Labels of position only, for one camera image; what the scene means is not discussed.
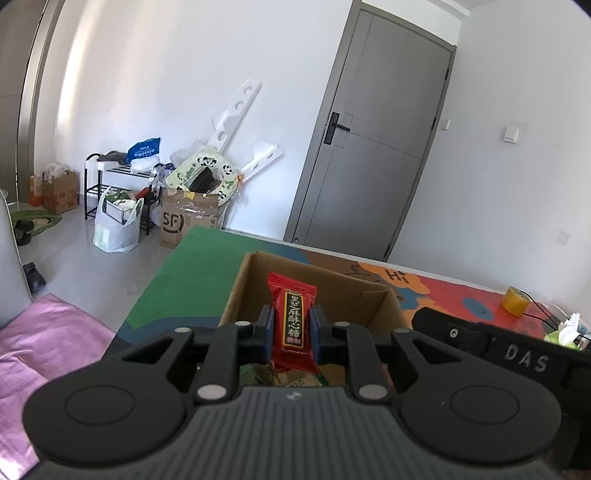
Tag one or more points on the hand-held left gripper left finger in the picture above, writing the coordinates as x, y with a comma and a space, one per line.
265, 333

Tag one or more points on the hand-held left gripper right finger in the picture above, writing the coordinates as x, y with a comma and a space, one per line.
316, 334

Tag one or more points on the red candy packet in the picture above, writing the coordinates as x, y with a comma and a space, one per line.
293, 323

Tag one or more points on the green snack packet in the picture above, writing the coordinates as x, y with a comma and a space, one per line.
258, 374

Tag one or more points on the cardboard box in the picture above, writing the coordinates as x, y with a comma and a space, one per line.
346, 295

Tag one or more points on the green tissue box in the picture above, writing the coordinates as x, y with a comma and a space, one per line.
565, 334

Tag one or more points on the yellow tape roll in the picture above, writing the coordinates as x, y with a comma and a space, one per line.
515, 302

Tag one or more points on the taped cardboard carton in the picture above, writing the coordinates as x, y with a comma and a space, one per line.
189, 217

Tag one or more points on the white shelf board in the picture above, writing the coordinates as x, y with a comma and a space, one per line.
263, 157

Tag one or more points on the white plastic bag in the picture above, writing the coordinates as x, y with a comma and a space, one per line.
115, 235

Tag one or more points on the grey door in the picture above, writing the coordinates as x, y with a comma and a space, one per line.
369, 138

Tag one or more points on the white perforated board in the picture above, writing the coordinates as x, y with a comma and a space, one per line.
231, 115

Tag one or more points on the blue plastic bag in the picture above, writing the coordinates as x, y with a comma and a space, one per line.
144, 148

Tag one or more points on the pink cushion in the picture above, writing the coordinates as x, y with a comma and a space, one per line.
41, 350

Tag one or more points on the black shoe rack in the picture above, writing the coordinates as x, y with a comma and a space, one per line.
92, 184

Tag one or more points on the black shoe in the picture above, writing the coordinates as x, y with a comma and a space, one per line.
34, 277

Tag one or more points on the brown cardboard carton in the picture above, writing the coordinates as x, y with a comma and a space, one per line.
62, 194

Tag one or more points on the green rug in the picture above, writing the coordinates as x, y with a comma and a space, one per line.
44, 221

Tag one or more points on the black slipper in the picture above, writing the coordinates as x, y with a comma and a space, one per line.
23, 230

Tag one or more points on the orange carton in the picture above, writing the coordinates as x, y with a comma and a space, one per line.
36, 189

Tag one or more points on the white wall outlet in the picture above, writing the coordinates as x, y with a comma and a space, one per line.
563, 237

